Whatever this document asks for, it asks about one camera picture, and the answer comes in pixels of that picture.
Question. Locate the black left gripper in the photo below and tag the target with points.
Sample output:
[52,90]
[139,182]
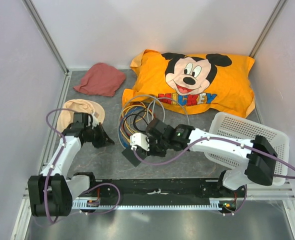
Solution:
[104,140]

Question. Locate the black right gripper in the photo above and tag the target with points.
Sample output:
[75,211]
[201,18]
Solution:
[152,152]

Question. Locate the black network switch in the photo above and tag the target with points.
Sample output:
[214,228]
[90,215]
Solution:
[128,153]

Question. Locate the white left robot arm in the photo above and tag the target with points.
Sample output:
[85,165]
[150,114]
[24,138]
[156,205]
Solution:
[51,193]

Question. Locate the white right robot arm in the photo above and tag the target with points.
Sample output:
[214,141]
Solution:
[255,157]

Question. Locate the peach bucket hat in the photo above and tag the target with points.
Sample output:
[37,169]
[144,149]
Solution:
[82,106]

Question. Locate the red cloth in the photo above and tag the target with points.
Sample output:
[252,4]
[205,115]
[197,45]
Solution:
[101,80]

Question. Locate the white plastic basket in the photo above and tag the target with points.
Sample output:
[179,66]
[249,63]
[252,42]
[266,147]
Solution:
[231,126]

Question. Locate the orange Mickey Mouse pillow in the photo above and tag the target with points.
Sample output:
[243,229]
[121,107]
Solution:
[193,83]

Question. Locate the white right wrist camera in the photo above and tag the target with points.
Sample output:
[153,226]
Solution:
[139,140]

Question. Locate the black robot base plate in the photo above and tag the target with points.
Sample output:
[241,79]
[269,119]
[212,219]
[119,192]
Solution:
[170,191]

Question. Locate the grey slotted cable duct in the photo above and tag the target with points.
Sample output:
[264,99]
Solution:
[83,204]

